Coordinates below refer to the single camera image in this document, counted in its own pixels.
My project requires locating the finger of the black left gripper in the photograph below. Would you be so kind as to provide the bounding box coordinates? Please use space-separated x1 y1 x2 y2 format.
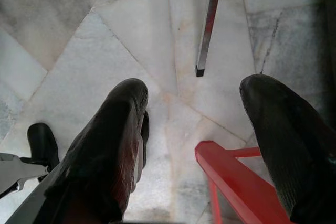
27 123 60 175

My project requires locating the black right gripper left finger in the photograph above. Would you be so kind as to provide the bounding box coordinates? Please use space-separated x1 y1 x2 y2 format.
44 78 150 224

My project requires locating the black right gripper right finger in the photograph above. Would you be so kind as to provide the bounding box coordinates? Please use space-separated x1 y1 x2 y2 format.
239 74 336 224

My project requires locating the red plastic stool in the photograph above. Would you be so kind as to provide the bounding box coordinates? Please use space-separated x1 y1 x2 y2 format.
194 140 292 224

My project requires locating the silver metal clothes rack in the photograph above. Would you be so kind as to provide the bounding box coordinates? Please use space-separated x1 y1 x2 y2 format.
195 0 225 78

